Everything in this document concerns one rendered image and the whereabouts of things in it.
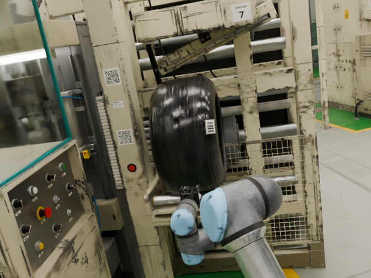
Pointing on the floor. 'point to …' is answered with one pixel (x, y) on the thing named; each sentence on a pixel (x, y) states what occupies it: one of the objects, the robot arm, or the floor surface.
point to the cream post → (138, 205)
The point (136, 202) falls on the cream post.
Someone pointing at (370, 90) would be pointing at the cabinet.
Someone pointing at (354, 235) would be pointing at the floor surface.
